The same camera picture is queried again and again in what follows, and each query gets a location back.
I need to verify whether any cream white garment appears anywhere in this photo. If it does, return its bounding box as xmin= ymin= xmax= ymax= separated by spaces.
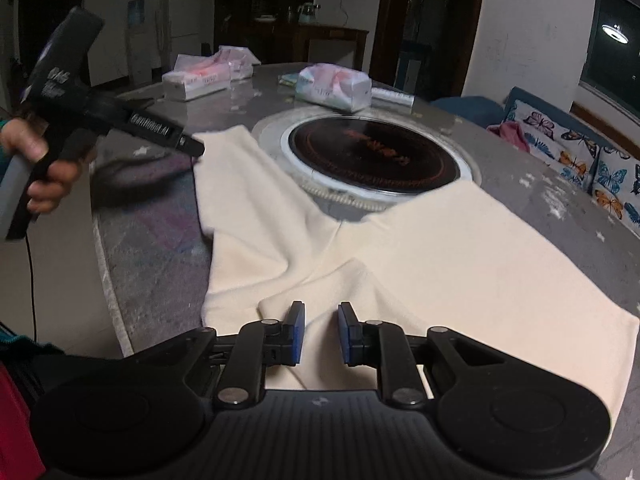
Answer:
xmin=193 ymin=126 xmax=639 ymax=417

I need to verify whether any person's left hand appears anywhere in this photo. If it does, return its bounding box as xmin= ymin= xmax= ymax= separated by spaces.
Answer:
xmin=0 ymin=116 xmax=86 ymax=215

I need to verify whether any water dispenser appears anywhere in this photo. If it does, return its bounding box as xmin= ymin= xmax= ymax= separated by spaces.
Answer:
xmin=125 ymin=0 xmax=152 ymax=87

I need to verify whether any white pink tissue box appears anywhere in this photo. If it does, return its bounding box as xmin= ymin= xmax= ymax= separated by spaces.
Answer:
xmin=162 ymin=54 xmax=232 ymax=102

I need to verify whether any white refrigerator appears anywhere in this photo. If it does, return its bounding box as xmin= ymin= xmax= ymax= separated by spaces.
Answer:
xmin=167 ymin=0 xmax=201 ymax=67

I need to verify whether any crumpled pink white tissue bag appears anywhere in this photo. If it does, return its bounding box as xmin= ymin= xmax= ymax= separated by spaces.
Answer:
xmin=214 ymin=46 xmax=262 ymax=80

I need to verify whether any round black induction cooktop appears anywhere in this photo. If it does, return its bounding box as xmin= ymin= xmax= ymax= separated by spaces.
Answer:
xmin=288 ymin=117 xmax=461 ymax=195

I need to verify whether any small colourful card pack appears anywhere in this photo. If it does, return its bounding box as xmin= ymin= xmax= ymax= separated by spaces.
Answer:
xmin=278 ymin=73 xmax=298 ymax=87

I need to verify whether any white remote control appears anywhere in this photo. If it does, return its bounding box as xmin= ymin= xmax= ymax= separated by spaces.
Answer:
xmin=371 ymin=87 xmax=414 ymax=110

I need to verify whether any pink cloth on sofa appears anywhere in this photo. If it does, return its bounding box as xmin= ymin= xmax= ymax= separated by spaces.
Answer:
xmin=487 ymin=120 xmax=529 ymax=153

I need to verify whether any dark wooden sideboard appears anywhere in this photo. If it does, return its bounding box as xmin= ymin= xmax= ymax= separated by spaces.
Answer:
xmin=291 ymin=24 xmax=369 ymax=70

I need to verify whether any pastel soft tissue pack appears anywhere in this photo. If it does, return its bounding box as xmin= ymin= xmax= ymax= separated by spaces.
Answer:
xmin=295 ymin=63 xmax=372 ymax=113

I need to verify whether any blue sofa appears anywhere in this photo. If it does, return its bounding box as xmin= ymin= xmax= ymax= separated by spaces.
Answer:
xmin=430 ymin=84 xmax=640 ymax=241

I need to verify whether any kettle on sideboard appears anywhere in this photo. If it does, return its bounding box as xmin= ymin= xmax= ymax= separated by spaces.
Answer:
xmin=298 ymin=2 xmax=321 ymax=25

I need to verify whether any left butterfly pillow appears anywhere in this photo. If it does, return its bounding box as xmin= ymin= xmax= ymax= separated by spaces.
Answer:
xmin=506 ymin=100 xmax=600 ymax=192

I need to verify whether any butterfly pillow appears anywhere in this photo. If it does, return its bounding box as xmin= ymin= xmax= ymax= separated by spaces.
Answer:
xmin=506 ymin=100 xmax=600 ymax=192
xmin=591 ymin=146 xmax=640 ymax=236

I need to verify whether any right butterfly pillow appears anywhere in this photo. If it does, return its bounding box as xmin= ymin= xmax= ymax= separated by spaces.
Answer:
xmin=591 ymin=146 xmax=640 ymax=236

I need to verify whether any dark window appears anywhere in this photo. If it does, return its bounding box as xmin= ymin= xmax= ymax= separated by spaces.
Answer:
xmin=582 ymin=0 xmax=639 ymax=119

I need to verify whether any black cable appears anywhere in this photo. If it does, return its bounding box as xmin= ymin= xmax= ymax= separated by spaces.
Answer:
xmin=22 ymin=236 xmax=39 ymax=344

